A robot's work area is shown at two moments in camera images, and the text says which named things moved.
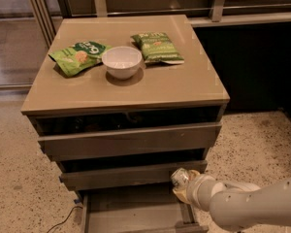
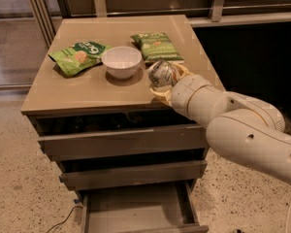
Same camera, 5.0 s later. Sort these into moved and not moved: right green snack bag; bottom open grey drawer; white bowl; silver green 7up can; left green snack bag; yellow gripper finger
Moved: yellow gripper finger; silver green 7up can
Not moved: white bowl; bottom open grey drawer; left green snack bag; right green snack bag
